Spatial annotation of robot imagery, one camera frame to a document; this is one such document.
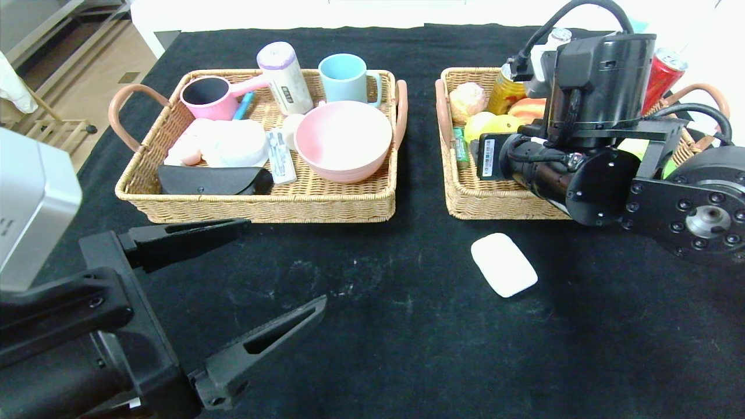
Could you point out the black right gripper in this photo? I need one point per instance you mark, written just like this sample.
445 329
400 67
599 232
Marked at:
488 156

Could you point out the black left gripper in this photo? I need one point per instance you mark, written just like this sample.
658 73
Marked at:
125 311

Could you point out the yellow pear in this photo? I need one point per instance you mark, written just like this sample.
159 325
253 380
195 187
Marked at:
509 124

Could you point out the brown striped croissant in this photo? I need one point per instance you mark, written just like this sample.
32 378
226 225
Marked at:
529 109

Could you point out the pink bowl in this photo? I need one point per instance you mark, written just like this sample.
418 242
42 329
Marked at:
343 142

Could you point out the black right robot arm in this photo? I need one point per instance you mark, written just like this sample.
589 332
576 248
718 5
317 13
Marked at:
605 81

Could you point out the green gum pack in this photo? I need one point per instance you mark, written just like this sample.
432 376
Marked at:
461 147

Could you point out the yellow lemon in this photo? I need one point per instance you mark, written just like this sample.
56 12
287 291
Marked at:
480 127

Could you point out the pink yellow bun toy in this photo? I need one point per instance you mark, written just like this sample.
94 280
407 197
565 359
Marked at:
468 98

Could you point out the yellow drink can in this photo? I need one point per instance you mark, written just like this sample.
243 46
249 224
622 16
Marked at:
503 96

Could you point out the white soap bar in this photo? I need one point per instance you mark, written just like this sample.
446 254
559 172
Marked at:
503 265

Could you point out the black glasses case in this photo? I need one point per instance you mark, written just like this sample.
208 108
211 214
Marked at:
208 181

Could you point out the green white cabbage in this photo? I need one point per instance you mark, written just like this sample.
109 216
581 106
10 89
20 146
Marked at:
634 148

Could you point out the pink white tube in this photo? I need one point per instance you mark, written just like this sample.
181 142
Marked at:
188 150

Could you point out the clear plastic tool pack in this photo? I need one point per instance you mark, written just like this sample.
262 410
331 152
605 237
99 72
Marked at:
281 162

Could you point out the white round container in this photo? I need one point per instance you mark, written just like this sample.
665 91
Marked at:
236 144

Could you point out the light blue mug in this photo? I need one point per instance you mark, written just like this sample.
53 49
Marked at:
345 78

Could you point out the black tablecloth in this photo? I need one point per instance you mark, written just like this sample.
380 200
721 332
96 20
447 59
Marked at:
378 349

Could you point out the small cream cup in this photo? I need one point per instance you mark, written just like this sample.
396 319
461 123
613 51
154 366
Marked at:
291 131

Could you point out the pink scoop cup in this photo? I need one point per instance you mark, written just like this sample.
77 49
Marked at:
222 110

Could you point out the red drink can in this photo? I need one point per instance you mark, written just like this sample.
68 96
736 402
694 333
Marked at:
663 75

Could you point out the blue pen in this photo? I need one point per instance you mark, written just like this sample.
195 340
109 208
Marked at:
244 106

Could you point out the cream tumbler purple lid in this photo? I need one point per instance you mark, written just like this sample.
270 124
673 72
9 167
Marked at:
287 85

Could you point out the light wooden rack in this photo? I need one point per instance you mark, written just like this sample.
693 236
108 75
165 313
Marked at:
70 123

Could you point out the white hanging cloth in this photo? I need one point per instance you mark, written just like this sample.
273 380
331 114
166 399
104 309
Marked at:
11 87

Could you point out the brown wooden shelf unit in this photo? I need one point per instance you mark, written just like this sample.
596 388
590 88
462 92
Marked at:
87 29

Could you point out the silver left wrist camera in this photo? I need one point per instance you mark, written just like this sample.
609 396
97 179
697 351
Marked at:
29 209

